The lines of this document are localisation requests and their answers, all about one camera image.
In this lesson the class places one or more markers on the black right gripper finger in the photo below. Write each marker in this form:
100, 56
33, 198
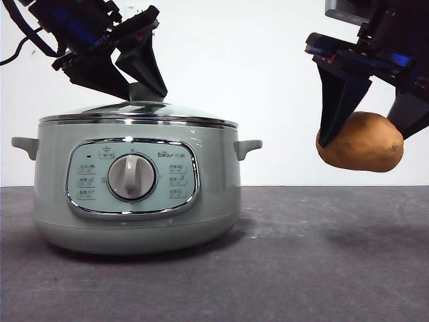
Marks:
410, 114
335, 100

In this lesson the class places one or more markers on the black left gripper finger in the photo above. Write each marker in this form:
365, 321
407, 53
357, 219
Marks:
100, 75
144, 67

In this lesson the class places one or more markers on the glass lid with green knob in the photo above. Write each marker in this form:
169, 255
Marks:
140, 110

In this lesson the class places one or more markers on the brown potato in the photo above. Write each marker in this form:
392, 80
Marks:
365, 147

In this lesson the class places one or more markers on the pale green electric cooking pot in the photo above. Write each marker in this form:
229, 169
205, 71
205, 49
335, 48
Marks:
218, 188

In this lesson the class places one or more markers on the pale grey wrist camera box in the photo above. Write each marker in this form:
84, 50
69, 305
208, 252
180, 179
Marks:
342, 8

